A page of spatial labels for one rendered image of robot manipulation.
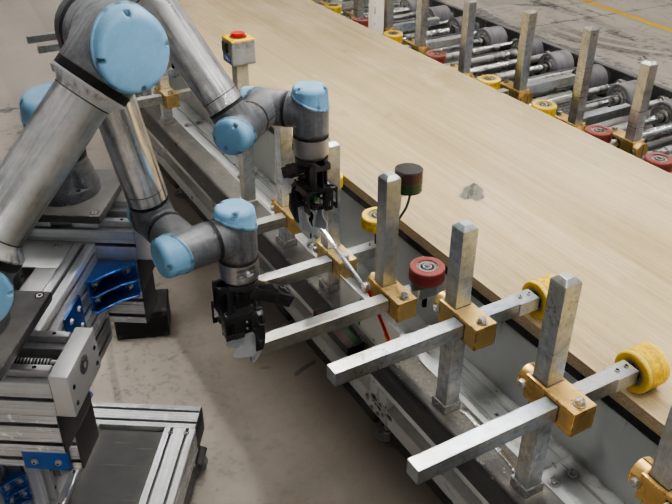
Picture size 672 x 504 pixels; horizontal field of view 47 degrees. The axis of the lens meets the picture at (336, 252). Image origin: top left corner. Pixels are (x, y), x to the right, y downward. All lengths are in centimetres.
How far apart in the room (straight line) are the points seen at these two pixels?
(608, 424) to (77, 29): 118
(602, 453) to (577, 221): 60
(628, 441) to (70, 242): 123
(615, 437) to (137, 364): 182
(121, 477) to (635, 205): 153
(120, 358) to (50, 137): 188
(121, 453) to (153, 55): 141
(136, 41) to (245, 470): 164
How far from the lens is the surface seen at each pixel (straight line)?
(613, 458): 167
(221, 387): 278
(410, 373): 175
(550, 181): 217
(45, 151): 117
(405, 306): 168
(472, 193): 204
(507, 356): 180
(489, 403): 183
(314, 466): 250
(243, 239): 139
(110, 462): 231
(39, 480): 199
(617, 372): 144
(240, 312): 149
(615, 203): 210
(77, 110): 116
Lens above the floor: 185
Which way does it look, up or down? 32 degrees down
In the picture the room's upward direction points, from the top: straight up
